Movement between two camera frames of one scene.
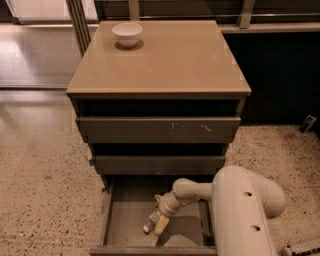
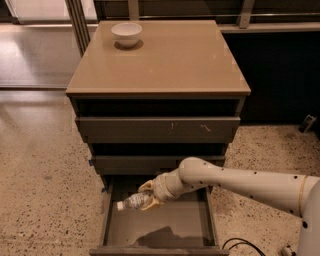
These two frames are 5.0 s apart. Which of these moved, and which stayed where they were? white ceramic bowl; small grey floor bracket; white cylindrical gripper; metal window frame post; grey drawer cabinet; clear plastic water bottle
Moved: clear plastic water bottle; white cylindrical gripper
Stayed: small grey floor bracket; grey drawer cabinet; metal window frame post; white ceramic bowl
